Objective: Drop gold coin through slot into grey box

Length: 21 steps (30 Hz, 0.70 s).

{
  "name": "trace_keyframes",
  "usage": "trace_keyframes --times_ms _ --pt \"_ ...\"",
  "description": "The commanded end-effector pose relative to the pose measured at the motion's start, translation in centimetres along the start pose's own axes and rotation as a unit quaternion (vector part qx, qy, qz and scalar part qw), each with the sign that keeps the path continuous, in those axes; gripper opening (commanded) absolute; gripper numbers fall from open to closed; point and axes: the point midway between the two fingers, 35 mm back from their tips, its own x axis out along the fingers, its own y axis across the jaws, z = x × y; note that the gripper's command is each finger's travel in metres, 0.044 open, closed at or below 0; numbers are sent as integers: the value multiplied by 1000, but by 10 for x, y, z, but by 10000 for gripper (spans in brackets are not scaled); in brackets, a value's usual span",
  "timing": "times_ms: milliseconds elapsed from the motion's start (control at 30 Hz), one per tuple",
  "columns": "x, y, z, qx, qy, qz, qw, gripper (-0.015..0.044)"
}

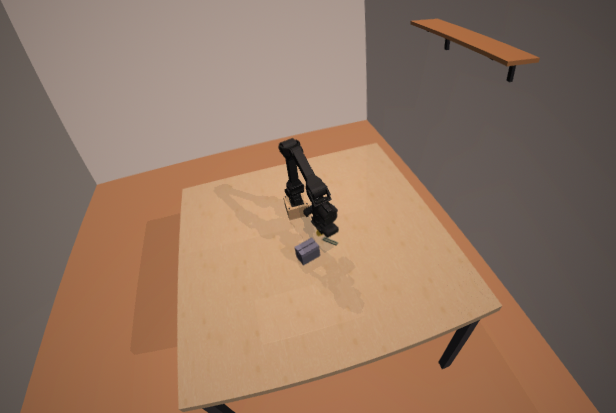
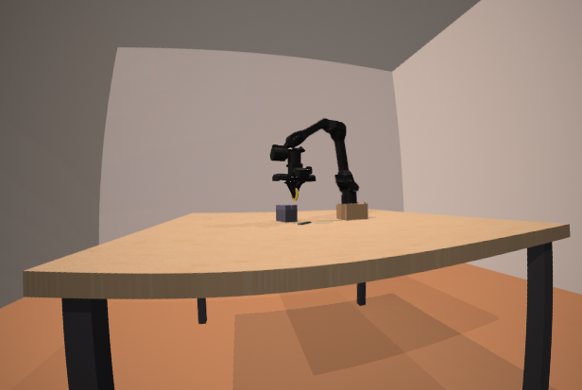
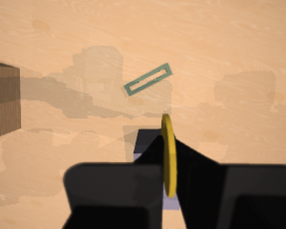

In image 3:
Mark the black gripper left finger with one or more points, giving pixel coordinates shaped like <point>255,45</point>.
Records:
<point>138,183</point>

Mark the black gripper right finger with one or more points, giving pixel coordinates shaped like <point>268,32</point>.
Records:
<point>206,189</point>

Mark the gold coin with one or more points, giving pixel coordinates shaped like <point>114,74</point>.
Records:
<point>169,173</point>

